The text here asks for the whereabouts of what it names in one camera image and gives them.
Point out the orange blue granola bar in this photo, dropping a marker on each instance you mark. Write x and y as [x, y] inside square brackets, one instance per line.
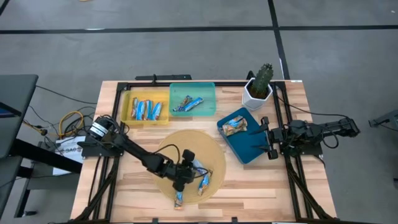
[178, 199]

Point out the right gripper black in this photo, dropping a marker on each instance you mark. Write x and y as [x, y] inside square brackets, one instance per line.
[275, 137]

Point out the small black plug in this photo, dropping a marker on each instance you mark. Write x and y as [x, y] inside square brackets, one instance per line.
[42, 132]

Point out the white paper sheet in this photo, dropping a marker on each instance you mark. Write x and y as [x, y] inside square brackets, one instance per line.
[73, 143]

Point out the green cactus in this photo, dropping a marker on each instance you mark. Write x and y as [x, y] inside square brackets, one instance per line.
[262, 81]

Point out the white plant pot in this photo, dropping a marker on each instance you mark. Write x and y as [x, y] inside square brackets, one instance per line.
[248, 101]

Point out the grey stand foot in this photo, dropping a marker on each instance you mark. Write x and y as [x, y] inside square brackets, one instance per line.
[385, 118]

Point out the peanut butter chip granola bar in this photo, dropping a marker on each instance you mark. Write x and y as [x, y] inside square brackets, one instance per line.
[203, 185]

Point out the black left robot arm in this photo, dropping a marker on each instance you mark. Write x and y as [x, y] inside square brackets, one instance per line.
[136, 152]

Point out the black bar-shaped camera device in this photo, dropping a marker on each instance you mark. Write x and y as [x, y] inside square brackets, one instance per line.
[168, 77]

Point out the black aluminium table frame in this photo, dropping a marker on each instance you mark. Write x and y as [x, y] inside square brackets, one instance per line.
[140, 84]

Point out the dark grey desk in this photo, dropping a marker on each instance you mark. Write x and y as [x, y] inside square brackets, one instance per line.
[18, 93]

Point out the light blue granola bar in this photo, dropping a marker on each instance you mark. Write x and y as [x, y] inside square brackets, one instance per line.
[199, 164]
[134, 107]
[140, 111]
[149, 109]
[156, 111]

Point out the round woven straw placemat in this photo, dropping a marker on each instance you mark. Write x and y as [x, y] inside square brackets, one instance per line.
[202, 146]

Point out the dark blue tray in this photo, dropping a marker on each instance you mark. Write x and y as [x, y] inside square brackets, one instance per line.
[242, 146]

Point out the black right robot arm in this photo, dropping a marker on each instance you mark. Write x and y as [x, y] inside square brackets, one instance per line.
[311, 129]

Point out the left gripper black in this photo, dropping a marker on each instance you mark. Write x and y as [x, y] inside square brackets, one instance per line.
[183, 172]

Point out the black desk leg frame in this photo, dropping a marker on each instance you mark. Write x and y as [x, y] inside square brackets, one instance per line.
[46, 155]

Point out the yellow plastic bin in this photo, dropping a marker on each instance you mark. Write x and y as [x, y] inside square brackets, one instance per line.
[127, 118]

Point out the small black foot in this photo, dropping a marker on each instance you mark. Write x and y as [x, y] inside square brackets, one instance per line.
[29, 213]

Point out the teal plastic bin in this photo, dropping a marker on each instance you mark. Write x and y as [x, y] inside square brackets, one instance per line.
[205, 90]

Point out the small black bracket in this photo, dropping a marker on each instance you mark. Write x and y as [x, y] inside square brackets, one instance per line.
[250, 75]

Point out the bright blue granola bar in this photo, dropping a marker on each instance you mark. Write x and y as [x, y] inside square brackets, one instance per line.
[194, 103]

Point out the oatmeal raisin granola bar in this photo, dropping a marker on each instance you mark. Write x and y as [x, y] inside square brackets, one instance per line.
[181, 105]

